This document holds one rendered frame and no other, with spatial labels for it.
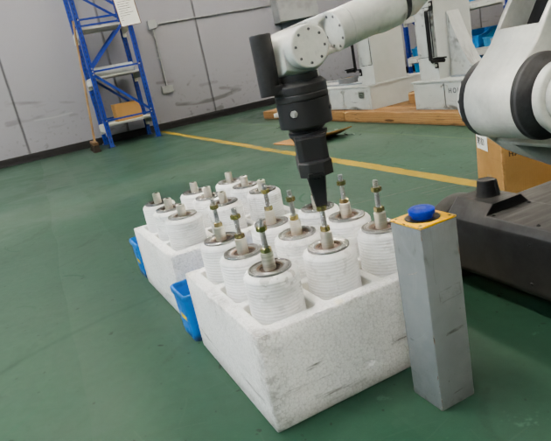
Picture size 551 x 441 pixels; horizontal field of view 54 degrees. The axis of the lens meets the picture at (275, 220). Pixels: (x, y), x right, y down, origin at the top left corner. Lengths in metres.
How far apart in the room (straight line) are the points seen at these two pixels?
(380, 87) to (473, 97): 3.31
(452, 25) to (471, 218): 2.61
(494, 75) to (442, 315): 0.41
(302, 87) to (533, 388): 0.61
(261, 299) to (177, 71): 6.58
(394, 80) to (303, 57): 3.55
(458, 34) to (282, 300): 3.02
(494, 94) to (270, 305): 0.51
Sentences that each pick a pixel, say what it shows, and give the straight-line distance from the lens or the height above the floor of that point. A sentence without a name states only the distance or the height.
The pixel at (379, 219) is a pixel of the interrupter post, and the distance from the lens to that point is 1.00.
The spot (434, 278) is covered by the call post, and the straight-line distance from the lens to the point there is 0.84.
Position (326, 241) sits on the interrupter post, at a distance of 0.95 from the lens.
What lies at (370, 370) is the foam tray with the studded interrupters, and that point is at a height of 0.03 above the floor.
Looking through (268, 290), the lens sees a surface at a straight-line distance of 0.88.
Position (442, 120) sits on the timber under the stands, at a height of 0.03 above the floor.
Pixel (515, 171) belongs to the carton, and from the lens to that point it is 1.90.
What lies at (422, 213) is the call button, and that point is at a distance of 0.82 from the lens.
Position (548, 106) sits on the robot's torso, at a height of 0.43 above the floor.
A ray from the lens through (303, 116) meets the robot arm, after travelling 0.86.
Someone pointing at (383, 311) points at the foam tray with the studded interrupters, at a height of 0.13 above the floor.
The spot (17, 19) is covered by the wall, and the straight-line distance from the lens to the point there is 7.21.
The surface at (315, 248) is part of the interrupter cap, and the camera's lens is 0.95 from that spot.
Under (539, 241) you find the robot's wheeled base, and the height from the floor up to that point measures 0.17.
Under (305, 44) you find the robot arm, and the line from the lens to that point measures 0.84.
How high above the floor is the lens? 0.58
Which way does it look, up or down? 16 degrees down
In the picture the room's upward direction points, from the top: 12 degrees counter-clockwise
